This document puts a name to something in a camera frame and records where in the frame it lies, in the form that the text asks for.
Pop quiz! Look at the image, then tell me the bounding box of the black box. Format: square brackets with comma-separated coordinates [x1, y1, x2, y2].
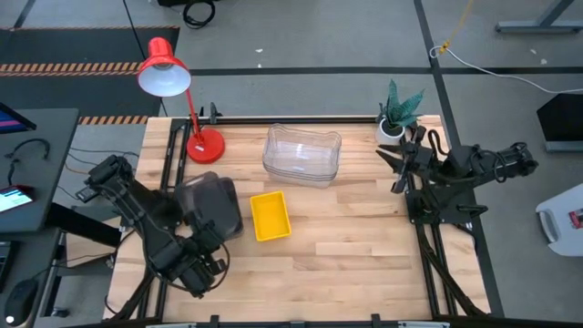
[536, 93, 583, 154]

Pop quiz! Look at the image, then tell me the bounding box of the black computer mouse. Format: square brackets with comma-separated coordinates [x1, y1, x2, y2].
[3, 278, 40, 325]

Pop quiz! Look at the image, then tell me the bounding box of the white plastic object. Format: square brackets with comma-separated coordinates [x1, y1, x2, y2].
[535, 183, 583, 258]

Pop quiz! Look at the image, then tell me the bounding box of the grey tinted plastic basket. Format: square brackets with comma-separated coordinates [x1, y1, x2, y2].
[175, 170, 245, 241]
[179, 181, 245, 241]

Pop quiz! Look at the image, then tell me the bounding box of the clear plastic basket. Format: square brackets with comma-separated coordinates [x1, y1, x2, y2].
[262, 136, 341, 190]
[261, 122, 343, 189]

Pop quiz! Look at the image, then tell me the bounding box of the black hazard-striped floor mat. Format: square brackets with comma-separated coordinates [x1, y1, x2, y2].
[0, 26, 181, 127]

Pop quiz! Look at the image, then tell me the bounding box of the computer monitor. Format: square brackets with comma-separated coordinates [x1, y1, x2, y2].
[0, 102, 37, 136]

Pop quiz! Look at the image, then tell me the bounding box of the black headset cable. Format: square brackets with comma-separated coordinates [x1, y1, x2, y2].
[4, 138, 51, 186]

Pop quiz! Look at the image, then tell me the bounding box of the black aluminium table frame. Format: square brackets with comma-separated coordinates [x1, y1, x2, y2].
[104, 114, 506, 328]

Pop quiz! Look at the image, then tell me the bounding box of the grey metal table leg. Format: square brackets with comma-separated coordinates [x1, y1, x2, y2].
[495, 0, 583, 35]

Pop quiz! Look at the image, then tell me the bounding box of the smartphone with lit screen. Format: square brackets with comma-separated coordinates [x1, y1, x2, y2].
[0, 184, 36, 214]

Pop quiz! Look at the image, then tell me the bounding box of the yellow slotted plastic basket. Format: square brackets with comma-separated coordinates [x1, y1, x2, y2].
[249, 190, 292, 242]

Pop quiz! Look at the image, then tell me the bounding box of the black desk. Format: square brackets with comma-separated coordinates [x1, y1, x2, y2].
[0, 108, 79, 234]

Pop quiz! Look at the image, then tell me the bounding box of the white floor cable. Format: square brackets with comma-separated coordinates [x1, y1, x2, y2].
[429, 44, 583, 96]

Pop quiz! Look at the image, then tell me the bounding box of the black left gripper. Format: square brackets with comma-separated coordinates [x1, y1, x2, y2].
[184, 211, 225, 261]

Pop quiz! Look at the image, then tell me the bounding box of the red desk lamp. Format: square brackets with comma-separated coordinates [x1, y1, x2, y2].
[136, 36, 227, 165]

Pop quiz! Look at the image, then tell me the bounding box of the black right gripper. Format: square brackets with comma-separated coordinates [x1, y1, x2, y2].
[376, 126, 441, 195]

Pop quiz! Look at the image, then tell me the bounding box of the coiled black cable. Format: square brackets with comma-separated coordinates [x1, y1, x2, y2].
[181, 0, 217, 29]

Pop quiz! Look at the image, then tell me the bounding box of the potted plant white pot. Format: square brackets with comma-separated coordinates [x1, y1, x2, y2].
[374, 77, 425, 146]

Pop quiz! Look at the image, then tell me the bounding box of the yellow rope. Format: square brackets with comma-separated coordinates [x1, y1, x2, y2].
[438, 0, 476, 56]

